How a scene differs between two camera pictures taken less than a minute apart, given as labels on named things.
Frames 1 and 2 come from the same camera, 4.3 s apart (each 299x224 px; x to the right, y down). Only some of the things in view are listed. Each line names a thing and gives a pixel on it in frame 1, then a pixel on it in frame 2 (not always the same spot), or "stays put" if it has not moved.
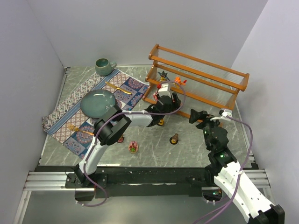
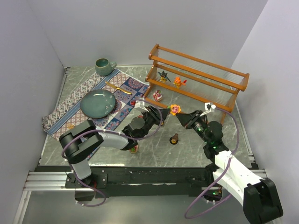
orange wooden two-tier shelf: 208,88 stays put
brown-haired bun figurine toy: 174,139 stays put
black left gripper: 165,102 -> 155,115
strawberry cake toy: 155,95 stays put
